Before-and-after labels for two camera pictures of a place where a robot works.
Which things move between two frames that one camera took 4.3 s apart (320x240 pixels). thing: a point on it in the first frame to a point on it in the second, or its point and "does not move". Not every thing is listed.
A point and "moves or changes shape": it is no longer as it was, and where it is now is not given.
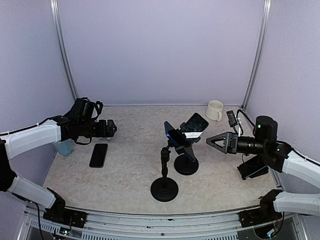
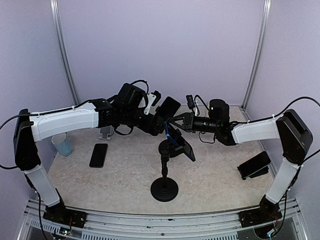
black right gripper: x=228 y=136 to x=188 y=121
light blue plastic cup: x=64 y=147 does not move
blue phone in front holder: x=179 y=140 does not move
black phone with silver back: x=195 y=126 moves or changes shape
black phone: x=98 y=158 does not move
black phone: x=251 y=166 does not move
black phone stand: x=184 y=165 to x=165 y=148
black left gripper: x=102 y=132 to x=156 y=129
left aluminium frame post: x=58 y=30 does not move
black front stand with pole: x=164 y=189 does not move
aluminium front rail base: x=208 y=226 does not move
